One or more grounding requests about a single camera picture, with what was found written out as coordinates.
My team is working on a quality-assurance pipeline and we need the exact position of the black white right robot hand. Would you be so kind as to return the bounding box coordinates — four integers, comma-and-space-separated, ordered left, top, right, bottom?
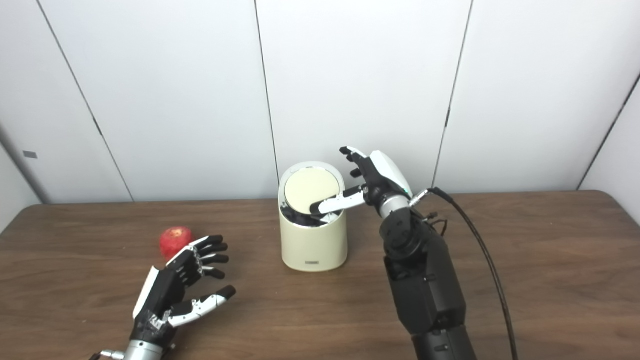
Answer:
309, 146, 413, 216

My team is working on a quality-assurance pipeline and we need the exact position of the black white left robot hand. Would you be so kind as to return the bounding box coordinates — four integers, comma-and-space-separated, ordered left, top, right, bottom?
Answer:
131, 235, 237, 346

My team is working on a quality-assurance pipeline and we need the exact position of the red apple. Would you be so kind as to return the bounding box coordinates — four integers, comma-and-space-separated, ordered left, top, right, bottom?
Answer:
159, 226, 194, 261

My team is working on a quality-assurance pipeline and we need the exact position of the cream round bin lid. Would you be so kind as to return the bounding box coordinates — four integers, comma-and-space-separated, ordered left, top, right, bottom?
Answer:
284, 168, 342, 214

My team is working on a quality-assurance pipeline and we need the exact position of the cream-colored bin body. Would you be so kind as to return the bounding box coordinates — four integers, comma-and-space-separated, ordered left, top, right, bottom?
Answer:
278, 161, 349, 273

